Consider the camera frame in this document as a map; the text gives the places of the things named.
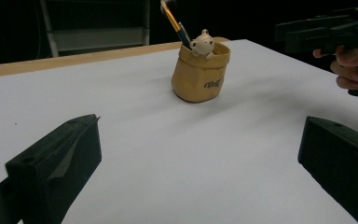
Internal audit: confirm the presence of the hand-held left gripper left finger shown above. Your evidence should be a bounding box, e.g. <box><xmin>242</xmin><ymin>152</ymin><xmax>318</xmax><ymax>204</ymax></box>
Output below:
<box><xmin>5</xmin><ymin>113</ymin><xmax>103</xmax><ymax>224</ymax></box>

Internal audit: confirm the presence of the white metal desk frame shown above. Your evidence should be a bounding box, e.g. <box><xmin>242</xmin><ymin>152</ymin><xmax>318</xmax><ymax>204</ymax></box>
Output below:
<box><xmin>38</xmin><ymin>0</ymin><xmax>152</xmax><ymax>59</ymax></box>

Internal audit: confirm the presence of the white table board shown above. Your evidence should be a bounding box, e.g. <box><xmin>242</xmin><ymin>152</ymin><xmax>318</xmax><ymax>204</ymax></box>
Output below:
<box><xmin>0</xmin><ymin>38</ymin><xmax>358</xmax><ymax>224</ymax></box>

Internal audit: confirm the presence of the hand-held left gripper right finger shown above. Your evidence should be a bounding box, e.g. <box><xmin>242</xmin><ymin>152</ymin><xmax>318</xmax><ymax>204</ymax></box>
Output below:
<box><xmin>297</xmin><ymin>116</ymin><xmax>358</xmax><ymax>224</ymax></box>

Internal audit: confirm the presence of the tan bear pen holder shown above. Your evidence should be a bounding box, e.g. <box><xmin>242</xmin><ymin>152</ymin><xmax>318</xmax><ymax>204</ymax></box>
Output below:
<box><xmin>171</xmin><ymin>28</ymin><xmax>232</xmax><ymax>104</ymax></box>

